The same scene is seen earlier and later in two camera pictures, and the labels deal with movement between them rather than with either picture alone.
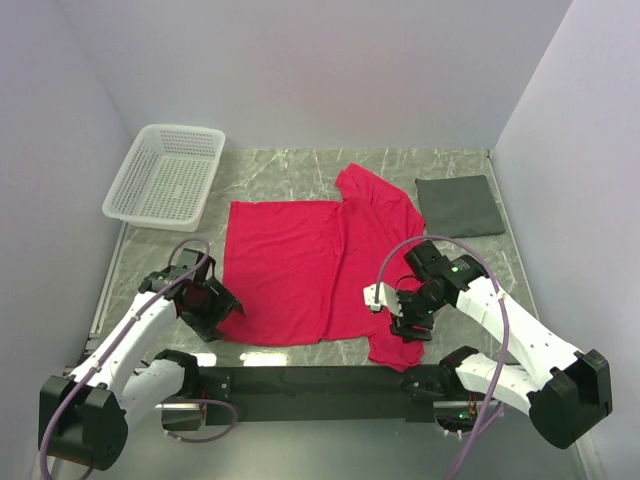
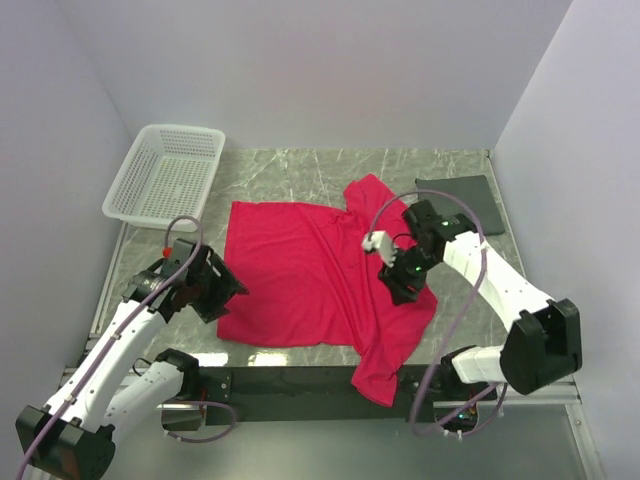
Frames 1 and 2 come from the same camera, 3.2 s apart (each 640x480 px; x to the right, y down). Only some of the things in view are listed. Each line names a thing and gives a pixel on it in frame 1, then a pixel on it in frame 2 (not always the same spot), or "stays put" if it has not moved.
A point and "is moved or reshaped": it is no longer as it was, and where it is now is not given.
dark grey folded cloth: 459,206 stays put
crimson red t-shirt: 298,269 is moved or reshaped
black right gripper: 403,326 → 397,282
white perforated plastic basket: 167,178 stays put
